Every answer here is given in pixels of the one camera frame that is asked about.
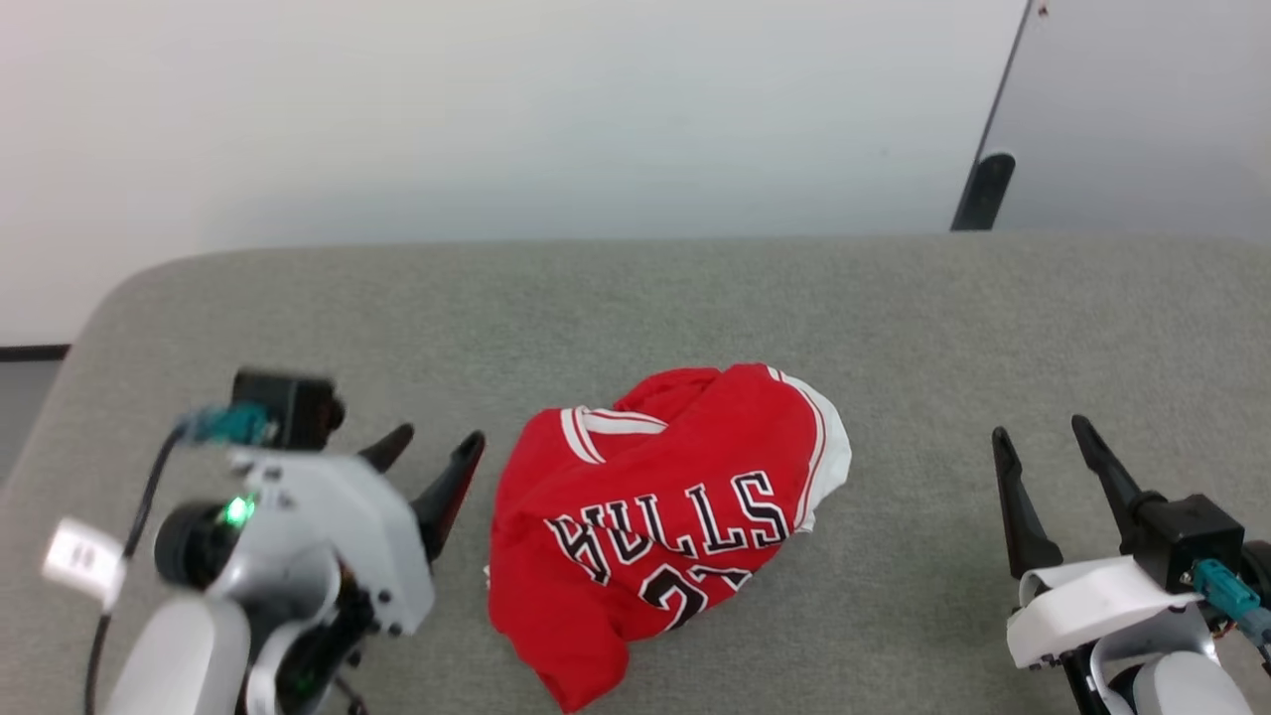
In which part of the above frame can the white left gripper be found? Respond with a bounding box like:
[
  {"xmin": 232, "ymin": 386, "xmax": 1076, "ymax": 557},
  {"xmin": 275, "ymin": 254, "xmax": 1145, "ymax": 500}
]
[{"xmin": 154, "ymin": 424, "xmax": 487, "ymax": 637}]

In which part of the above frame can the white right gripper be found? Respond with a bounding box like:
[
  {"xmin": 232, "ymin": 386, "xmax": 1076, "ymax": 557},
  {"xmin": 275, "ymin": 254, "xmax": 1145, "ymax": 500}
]
[{"xmin": 991, "ymin": 415, "xmax": 1222, "ymax": 668}]

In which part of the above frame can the red basketball jersey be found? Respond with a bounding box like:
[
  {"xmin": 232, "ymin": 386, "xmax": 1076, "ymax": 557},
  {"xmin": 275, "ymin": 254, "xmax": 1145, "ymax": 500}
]
[{"xmin": 487, "ymin": 362, "xmax": 853, "ymax": 714}]

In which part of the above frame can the black thin stand pole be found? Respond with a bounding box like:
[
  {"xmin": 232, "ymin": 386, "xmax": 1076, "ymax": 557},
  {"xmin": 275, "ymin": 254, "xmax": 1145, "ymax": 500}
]
[{"xmin": 950, "ymin": 0, "xmax": 1036, "ymax": 231}]

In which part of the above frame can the teal right cable connector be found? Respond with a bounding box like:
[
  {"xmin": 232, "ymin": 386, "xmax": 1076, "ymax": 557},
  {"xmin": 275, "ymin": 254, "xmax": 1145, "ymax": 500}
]
[{"xmin": 1192, "ymin": 559, "xmax": 1271, "ymax": 642}]

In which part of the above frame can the teal cable connector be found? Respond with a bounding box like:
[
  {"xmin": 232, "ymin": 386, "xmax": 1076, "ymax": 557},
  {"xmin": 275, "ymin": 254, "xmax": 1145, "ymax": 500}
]
[
  {"xmin": 1192, "ymin": 559, "xmax": 1271, "ymax": 642},
  {"xmin": 184, "ymin": 402, "xmax": 275, "ymax": 446}
]

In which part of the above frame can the teal left cable connector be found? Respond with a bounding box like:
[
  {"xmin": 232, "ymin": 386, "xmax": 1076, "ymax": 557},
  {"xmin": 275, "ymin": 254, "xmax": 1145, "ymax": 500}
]
[{"xmin": 184, "ymin": 402, "xmax": 275, "ymax": 446}]

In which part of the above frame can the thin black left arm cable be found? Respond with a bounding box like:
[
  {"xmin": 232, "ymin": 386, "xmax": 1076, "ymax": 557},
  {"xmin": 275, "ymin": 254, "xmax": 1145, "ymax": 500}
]
[{"xmin": 84, "ymin": 425, "xmax": 195, "ymax": 715}]

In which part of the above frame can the white cable label tag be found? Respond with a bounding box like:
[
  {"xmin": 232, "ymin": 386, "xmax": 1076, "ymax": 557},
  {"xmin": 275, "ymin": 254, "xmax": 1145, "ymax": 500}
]
[{"xmin": 42, "ymin": 518, "xmax": 128, "ymax": 609}]

